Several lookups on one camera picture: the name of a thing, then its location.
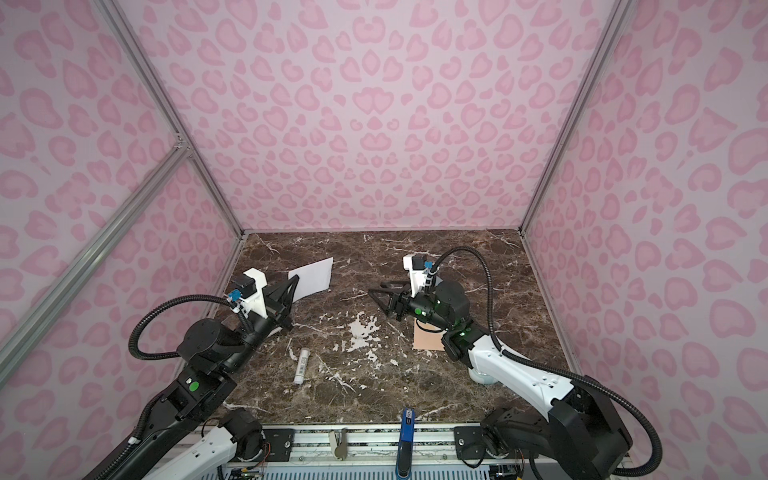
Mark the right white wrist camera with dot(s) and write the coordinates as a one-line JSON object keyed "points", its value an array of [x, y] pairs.
{"points": [[417, 266]]}

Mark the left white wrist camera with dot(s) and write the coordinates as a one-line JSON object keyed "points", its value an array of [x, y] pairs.
{"points": [[246, 293]]}

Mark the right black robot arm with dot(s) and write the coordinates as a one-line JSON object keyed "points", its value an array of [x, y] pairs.
{"points": [[571, 423]]}

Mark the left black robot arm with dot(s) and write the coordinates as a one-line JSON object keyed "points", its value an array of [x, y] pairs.
{"points": [[212, 354]]}

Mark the pink envelope with cream flap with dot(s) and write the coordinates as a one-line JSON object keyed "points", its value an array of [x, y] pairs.
{"points": [[426, 340]]}

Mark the beige hanging tag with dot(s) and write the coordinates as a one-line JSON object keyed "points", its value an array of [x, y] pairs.
{"points": [[338, 443]]}

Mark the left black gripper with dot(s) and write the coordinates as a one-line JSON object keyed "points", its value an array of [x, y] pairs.
{"points": [[276, 309]]}

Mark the white glue stick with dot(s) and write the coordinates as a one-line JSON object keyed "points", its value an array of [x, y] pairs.
{"points": [[301, 367]]}

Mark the blue black clip tool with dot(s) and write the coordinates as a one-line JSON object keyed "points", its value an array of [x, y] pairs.
{"points": [[403, 466]]}

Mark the green bordered floral letter paper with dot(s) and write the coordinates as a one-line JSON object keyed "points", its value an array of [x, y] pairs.
{"points": [[312, 278]]}

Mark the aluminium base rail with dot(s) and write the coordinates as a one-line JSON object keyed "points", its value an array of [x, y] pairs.
{"points": [[441, 451]]}

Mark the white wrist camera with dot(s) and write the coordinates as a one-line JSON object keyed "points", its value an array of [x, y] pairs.
{"points": [[246, 293], [417, 266]]}

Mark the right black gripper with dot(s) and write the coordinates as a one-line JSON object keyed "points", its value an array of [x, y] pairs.
{"points": [[402, 306]]}

